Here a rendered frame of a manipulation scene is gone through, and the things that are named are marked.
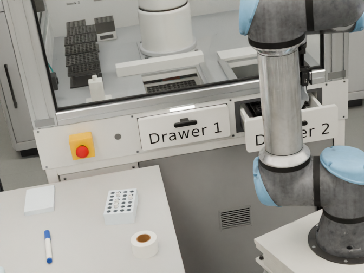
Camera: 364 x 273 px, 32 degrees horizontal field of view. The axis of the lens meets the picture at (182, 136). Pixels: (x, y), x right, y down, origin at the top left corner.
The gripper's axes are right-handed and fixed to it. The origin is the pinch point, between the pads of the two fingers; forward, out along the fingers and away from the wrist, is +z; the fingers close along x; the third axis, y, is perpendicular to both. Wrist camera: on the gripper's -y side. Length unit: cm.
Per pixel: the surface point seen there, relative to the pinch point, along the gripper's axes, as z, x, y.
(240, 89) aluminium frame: -0.3, -12.1, -16.0
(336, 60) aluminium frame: -4.8, 19.4, -15.6
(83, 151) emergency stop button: 8, -64, -8
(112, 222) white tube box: 20, -58, 16
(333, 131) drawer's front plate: 12.2, 13.0, -1.3
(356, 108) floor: 97, 93, -172
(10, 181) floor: 97, -119, -154
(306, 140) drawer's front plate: 13.6, 4.3, -1.3
